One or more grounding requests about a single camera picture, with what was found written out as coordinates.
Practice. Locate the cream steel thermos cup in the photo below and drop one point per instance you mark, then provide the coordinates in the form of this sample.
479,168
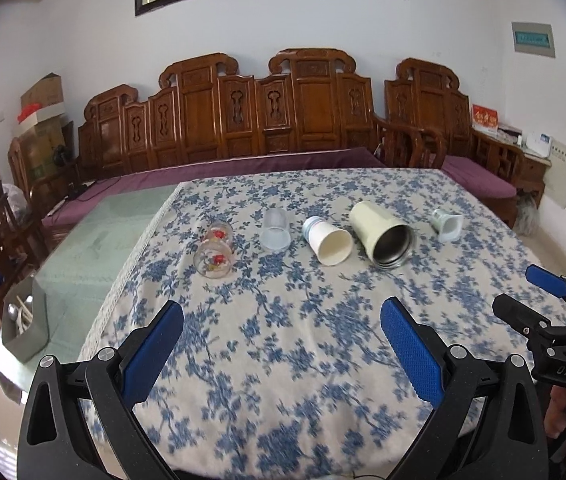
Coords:
387,241

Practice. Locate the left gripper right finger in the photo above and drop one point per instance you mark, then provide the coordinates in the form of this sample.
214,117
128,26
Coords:
486,420

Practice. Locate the stacked cardboard boxes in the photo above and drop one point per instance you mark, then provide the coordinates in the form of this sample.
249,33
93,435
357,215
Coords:
42,144

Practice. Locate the white router device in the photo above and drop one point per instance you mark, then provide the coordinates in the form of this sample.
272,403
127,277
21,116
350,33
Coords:
538,144

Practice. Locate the white paper cup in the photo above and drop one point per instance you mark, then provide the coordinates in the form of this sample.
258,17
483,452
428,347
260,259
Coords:
330,244

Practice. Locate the clear frosted plastic cup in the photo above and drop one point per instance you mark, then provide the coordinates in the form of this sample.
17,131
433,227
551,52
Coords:
275,235

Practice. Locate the purple armchair cushion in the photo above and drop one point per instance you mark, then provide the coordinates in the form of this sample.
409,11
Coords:
477,180

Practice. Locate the grey box with items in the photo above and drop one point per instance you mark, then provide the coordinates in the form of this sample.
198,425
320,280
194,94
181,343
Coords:
25,329

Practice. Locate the wall electrical panel door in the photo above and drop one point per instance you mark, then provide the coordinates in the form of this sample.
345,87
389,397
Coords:
555,176

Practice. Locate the grey wall panel box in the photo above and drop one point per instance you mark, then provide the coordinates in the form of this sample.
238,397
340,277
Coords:
534,39

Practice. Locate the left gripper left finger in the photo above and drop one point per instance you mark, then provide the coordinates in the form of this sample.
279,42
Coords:
55,441

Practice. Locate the wooden armchair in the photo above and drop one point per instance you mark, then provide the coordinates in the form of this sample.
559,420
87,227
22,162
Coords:
427,96

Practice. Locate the blue floral tablecloth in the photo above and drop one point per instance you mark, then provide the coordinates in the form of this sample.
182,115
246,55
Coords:
282,369

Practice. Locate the wooden side table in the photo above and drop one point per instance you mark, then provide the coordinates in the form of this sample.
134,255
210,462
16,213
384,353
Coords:
510,163

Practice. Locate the red gift box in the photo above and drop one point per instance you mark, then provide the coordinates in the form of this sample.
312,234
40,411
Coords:
485,118

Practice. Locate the purple sofa cushion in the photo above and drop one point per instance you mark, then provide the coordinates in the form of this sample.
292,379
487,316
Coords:
69,214

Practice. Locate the carved wooden sofa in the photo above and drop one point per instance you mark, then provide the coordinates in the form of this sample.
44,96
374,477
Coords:
205,110

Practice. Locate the glass cup with red pattern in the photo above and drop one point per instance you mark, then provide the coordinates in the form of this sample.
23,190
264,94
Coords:
214,257

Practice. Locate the small pale green cup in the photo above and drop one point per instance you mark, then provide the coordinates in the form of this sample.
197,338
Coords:
448,226

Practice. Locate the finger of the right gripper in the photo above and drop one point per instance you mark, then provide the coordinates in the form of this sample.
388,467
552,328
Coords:
518,316
551,283

